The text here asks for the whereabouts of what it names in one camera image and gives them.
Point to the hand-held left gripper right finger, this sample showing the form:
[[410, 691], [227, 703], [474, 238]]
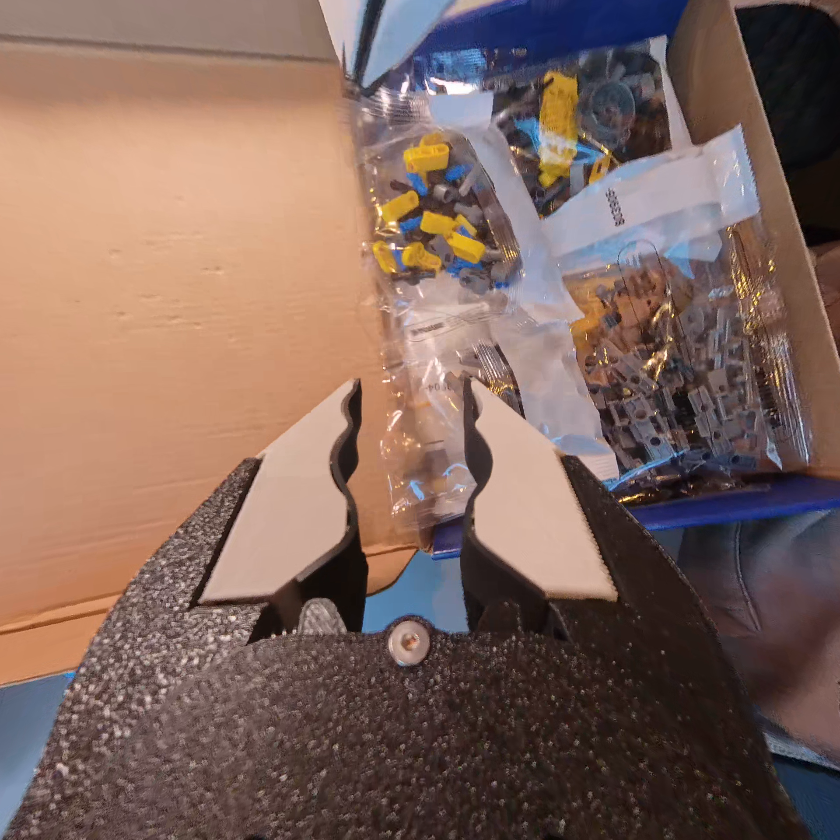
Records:
[[538, 518]]

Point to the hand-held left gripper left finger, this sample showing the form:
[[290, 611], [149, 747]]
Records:
[[282, 518]]

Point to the bag of grey bricks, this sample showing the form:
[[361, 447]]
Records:
[[689, 394]]

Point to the blue cardboard kit box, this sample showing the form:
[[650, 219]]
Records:
[[164, 262]]

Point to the bag of wheels and beams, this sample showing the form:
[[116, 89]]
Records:
[[610, 105]]

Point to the grey desk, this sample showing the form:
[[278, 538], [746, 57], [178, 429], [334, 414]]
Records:
[[33, 754]]

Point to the person's trousers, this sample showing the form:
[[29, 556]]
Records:
[[774, 590]]

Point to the bag of yellow blue pins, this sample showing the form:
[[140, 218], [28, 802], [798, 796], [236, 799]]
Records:
[[433, 229]]

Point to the black office chair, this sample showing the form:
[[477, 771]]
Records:
[[787, 98]]

